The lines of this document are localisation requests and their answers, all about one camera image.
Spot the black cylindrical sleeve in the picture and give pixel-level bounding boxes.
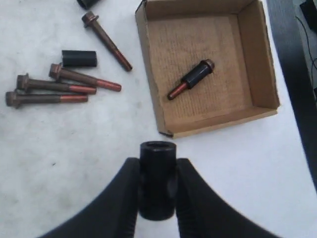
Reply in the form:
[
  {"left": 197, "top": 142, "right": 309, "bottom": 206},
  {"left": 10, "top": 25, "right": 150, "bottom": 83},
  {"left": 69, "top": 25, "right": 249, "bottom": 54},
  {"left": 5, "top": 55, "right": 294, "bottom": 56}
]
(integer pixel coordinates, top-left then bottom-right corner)
[
  {"left": 137, "top": 140, "right": 178, "bottom": 220},
  {"left": 76, "top": 0, "right": 100, "bottom": 10},
  {"left": 61, "top": 50, "right": 98, "bottom": 68},
  {"left": 181, "top": 60, "right": 211, "bottom": 90}
]

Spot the thin black cable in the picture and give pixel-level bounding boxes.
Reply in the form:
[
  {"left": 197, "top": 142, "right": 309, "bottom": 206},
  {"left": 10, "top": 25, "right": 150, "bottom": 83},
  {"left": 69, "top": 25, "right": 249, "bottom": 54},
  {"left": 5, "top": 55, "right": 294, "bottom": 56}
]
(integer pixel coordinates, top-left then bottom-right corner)
[{"left": 295, "top": 14, "right": 317, "bottom": 73}]

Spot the cardboard box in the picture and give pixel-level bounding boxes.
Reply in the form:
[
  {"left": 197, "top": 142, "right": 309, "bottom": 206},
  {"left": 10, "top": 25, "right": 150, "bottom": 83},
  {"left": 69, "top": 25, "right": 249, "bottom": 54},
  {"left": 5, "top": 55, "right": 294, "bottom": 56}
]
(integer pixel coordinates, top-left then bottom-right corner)
[{"left": 135, "top": 0, "right": 281, "bottom": 139}]

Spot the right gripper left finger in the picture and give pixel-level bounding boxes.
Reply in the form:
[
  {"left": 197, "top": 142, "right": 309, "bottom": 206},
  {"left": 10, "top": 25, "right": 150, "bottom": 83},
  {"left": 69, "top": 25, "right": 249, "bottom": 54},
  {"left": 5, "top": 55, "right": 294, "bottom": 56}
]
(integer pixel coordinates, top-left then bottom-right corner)
[{"left": 38, "top": 157, "right": 142, "bottom": 238}]

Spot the copper flanged bolt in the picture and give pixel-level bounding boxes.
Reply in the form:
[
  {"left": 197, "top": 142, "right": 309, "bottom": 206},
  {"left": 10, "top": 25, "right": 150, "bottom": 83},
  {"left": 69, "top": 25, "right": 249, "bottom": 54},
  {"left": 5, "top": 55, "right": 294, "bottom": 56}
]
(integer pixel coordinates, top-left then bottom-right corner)
[
  {"left": 49, "top": 63, "right": 122, "bottom": 92},
  {"left": 166, "top": 59, "right": 215, "bottom": 101},
  {"left": 16, "top": 73, "right": 97, "bottom": 95},
  {"left": 81, "top": 11, "right": 133, "bottom": 72},
  {"left": 5, "top": 90, "right": 89, "bottom": 109}
]

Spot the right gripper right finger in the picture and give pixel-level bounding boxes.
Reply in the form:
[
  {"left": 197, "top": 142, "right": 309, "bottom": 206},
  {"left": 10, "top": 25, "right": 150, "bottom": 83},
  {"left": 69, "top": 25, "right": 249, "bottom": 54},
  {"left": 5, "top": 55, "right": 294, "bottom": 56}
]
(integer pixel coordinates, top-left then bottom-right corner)
[{"left": 174, "top": 157, "right": 280, "bottom": 238}]

